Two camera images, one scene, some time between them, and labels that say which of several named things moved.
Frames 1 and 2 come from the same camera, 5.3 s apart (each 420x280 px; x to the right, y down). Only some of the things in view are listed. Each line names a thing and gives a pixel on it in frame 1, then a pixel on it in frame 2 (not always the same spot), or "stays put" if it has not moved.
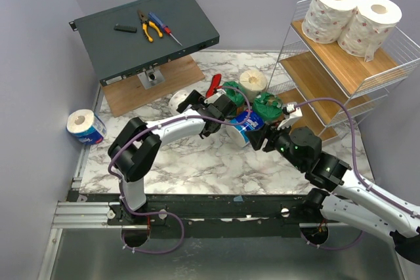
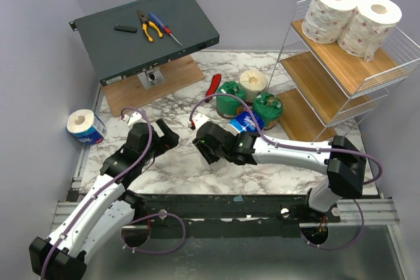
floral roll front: [371, 26] stays put
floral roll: [331, 8] stays put
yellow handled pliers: [145, 23] stays put
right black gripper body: [267, 136] → [203, 144]
